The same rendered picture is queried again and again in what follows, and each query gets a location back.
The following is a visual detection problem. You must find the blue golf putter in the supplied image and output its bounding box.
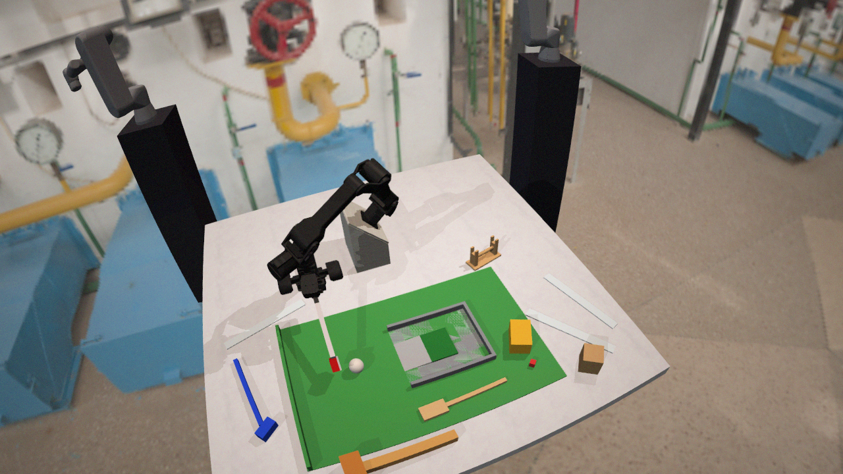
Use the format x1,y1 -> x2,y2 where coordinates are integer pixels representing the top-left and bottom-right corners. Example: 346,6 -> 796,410
233,358 -> 279,442

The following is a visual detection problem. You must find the green flat mat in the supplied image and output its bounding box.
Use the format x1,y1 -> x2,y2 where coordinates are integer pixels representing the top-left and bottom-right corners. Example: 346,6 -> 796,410
281,266 -> 567,471

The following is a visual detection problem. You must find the white ball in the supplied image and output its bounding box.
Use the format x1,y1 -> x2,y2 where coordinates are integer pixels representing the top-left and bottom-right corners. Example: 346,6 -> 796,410
349,358 -> 364,374

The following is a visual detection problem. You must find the tan cube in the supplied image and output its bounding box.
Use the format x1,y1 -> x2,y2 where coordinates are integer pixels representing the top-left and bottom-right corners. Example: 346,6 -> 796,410
578,343 -> 604,375

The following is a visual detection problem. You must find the white flat bar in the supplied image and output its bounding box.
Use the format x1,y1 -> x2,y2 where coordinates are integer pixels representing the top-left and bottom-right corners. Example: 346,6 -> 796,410
544,273 -> 618,329
224,300 -> 305,349
526,309 -> 615,354

